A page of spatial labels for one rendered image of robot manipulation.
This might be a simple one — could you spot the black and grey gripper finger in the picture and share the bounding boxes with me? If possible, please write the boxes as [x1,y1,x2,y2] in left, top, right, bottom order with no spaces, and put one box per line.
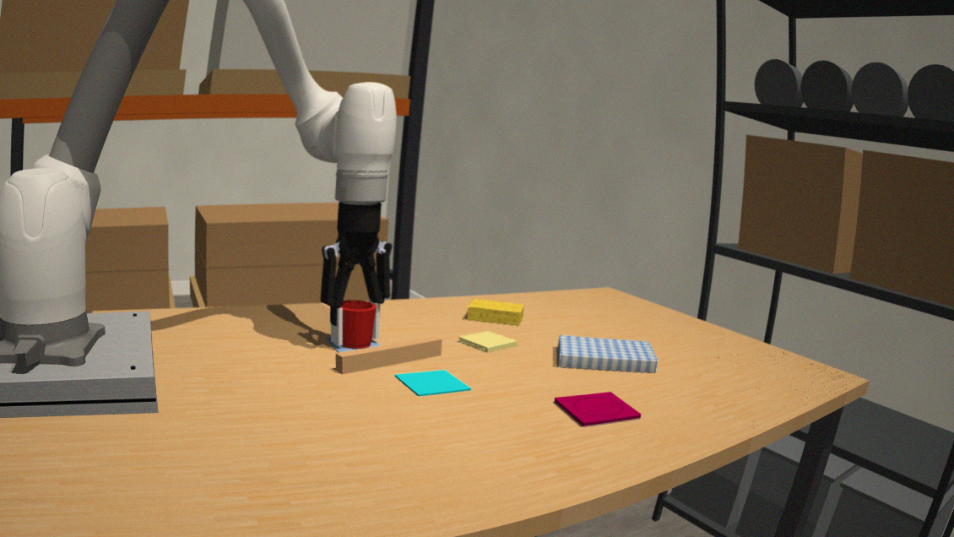
[360,241,392,339]
[321,242,360,345]

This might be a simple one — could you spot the pale yellow flat pad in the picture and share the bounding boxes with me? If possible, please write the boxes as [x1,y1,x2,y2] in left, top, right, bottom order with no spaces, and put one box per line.
[459,331,517,353]

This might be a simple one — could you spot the red cup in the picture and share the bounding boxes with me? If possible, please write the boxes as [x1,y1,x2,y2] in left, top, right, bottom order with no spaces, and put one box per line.
[341,301,376,349]

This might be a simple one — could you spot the magenta square coaster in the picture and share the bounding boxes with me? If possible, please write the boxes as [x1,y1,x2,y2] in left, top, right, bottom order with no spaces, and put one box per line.
[554,392,641,427]

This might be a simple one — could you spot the yellow sponge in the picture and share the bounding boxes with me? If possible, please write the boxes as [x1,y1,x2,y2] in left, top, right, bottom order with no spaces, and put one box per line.
[467,299,524,326]

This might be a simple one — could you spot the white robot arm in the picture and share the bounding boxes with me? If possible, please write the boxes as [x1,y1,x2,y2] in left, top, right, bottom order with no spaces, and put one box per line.
[0,0,396,369]

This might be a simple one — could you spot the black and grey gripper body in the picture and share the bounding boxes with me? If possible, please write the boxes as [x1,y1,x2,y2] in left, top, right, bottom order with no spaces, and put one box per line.
[335,202,382,264]

